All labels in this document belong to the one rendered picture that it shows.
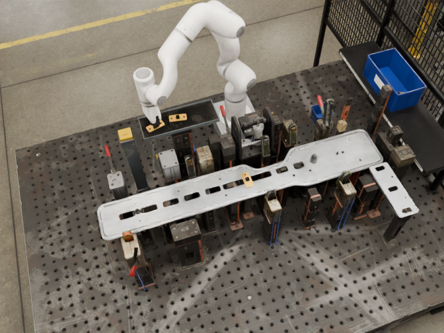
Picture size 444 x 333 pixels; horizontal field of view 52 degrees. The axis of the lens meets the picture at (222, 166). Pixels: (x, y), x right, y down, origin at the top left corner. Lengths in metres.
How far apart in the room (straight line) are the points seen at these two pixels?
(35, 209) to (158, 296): 0.85
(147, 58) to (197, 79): 0.54
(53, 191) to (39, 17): 2.68
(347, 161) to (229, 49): 0.78
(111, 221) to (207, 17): 0.98
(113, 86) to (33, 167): 1.49
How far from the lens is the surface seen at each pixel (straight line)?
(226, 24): 1.99
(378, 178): 2.26
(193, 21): 1.92
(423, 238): 2.52
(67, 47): 4.57
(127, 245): 1.98
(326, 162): 2.25
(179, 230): 2.01
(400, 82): 2.65
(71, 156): 2.77
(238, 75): 2.31
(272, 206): 2.04
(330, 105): 2.19
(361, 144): 2.35
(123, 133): 2.18
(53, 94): 4.18
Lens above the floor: 2.82
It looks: 56 degrees down
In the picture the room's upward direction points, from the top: 3 degrees counter-clockwise
